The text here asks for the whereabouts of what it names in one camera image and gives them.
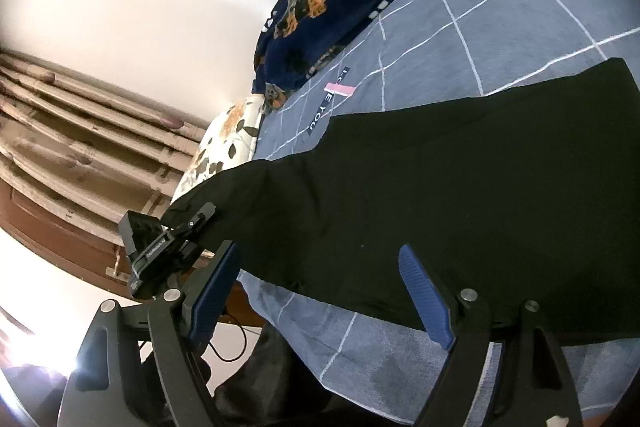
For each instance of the black pants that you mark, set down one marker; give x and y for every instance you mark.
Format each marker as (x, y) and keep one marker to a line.
(450, 187)

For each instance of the person's dark clothing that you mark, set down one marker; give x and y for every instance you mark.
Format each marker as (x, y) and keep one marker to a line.
(270, 372)

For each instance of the blue checked bed sheet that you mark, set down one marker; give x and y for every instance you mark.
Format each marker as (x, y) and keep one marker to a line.
(500, 7)

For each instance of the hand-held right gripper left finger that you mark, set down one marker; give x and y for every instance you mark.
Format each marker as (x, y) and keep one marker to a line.
(212, 297)

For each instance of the beige patterned curtain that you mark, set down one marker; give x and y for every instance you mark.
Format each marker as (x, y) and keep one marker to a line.
(75, 132)

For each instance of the brown wooden bed frame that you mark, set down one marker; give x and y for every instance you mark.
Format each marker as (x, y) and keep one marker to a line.
(60, 237)

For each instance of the white floral pillow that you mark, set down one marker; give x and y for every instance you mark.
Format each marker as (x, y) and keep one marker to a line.
(225, 142)

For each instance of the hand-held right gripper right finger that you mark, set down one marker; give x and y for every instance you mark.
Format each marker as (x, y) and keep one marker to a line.
(427, 297)

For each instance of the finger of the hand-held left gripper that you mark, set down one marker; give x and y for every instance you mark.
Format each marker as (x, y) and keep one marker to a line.
(192, 219)

